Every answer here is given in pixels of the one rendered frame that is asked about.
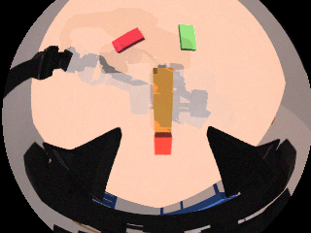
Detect red flat bar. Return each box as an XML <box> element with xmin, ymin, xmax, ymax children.
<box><xmin>112</xmin><ymin>27</ymin><xmax>144</xmax><ymax>53</ymax></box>

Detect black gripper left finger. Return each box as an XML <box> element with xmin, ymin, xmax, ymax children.
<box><xmin>43</xmin><ymin>128</ymin><xmax>123</xmax><ymax>202</ymax></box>

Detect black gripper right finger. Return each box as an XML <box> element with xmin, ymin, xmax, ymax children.
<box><xmin>206</xmin><ymin>125</ymin><xmax>280</xmax><ymax>198</ymax></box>

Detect green rectangular block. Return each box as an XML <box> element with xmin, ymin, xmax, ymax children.
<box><xmin>178</xmin><ymin>23</ymin><xmax>197</xmax><ymax>51</ymax></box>

